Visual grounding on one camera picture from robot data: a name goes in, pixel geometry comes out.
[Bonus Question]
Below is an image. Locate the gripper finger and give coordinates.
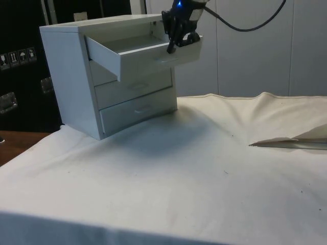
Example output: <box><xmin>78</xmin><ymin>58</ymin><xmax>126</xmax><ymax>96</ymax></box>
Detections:
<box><xmin>162</xmin><ymin>9</ymin><xmax>183</xmax><ymax>54</ymax></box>
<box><xmin>177</xmin><ymin>22</ymin><xmax>201</xmax><ymax>48</ymax></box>

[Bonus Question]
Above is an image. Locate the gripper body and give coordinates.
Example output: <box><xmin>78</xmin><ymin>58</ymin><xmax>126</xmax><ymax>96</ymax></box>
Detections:
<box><xmin>170</xmin><ymin>0</ymin><xmax>195</xmax><ymax>23</ymax></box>

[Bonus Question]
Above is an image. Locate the white drawer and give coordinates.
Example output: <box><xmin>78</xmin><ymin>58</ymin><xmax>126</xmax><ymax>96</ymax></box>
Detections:
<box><xmin>84</xmin><ymin>33</ymin><xmax>204</xmax><ymax>83</ymax></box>

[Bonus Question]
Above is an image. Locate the black cable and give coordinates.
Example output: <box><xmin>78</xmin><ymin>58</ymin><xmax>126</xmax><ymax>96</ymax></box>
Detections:
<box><xmin>203</xmin><ymin>0</ymin><xmax>287</xmax><ymax>32</ymax></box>

